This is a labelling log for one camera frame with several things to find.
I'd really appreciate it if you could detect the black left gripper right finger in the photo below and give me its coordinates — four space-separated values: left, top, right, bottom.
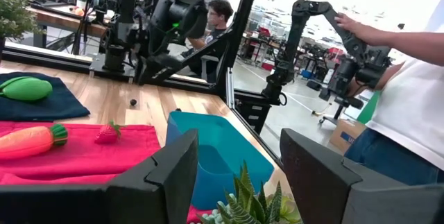
280 128 444 224

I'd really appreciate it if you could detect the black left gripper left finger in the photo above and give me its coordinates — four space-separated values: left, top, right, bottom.
0 129 199 224

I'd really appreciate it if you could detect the red strawberry toy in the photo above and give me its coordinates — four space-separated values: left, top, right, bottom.
94 119 123 146

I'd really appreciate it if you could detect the orange carrot toy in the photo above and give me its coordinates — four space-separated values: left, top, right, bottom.
0 123 69 161

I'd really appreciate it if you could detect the green mango toy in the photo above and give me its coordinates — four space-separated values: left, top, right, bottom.
0 76 53 103

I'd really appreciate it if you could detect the blue plastic tupperware tub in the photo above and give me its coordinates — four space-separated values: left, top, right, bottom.
165 110 275 211

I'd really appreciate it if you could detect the cardboard box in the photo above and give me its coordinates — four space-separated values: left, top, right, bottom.
328 118 368 155

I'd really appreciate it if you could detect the red cloth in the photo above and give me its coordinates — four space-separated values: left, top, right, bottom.
0 121 213 224

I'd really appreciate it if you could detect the succulent plant in black pot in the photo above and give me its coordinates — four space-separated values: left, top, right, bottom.
197 161 302 224

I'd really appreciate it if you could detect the person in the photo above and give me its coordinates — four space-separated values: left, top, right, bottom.
334 0 444 187
187 0 235 83

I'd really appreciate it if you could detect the green panel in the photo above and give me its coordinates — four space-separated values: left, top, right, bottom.
356 90 382 125

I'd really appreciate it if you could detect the black drawer unit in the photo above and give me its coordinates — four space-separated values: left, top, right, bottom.
235 98 271 135

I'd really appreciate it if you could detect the navy blue cloth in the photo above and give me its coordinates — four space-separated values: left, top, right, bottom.
0 71 91 122

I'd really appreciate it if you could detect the wooden workbench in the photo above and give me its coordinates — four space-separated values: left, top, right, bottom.
26 5 112 55

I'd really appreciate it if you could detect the bushy green potted plant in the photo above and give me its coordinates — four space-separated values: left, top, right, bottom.
0 0 44 62

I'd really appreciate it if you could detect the black aluminium table frame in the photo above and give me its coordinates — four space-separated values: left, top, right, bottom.
0 0 284 169

